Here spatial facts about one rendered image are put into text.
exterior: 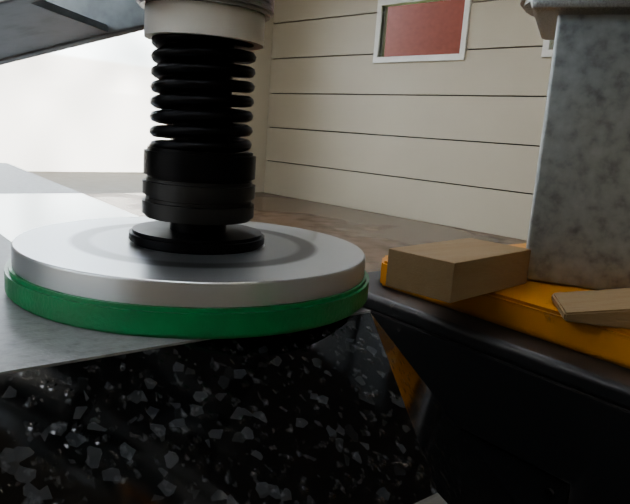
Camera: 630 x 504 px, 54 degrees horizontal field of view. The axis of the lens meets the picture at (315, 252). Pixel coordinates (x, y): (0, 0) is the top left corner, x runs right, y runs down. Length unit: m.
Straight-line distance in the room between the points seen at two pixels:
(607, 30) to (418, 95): 6.96
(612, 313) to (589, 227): 0.21
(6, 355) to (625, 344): 0.63
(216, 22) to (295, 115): 8.89
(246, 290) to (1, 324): 0.12
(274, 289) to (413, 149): 7.50
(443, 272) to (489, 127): 6.50
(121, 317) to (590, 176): 0.75
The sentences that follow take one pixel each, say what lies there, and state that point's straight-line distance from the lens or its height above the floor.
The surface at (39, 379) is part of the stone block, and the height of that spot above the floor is 0.87.
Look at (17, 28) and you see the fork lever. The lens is 0.44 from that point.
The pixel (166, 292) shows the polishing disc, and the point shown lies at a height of 0.89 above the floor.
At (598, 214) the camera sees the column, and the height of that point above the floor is 0.89.
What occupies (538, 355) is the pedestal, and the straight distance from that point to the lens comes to 0.77.
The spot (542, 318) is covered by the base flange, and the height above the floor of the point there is 0.77.
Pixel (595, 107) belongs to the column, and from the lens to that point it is 0.95.
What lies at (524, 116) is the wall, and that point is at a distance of 7.06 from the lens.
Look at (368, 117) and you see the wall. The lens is 8.28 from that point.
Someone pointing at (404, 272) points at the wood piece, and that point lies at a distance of 0.80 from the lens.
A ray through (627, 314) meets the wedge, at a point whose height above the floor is 0.80.
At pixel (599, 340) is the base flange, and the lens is 0.78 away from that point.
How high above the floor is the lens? 0.97
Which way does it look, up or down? 11 degrees down
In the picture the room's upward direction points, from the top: 4 degrees clockwise
